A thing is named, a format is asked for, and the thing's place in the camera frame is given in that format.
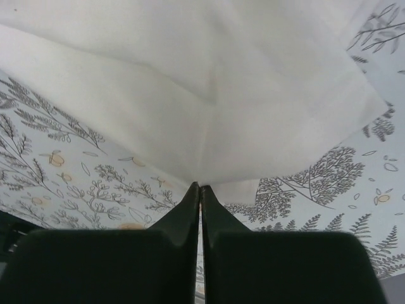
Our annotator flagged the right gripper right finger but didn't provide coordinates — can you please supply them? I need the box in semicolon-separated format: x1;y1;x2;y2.
200;186;386;304

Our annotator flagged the white t shirt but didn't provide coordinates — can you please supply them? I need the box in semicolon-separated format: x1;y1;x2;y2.
1;1;387;204

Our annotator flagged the floral patterned table cloth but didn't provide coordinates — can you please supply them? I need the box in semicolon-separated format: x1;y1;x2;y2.
0;0;405;304

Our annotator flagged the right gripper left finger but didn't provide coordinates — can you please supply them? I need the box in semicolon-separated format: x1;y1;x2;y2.
1;184;199;303

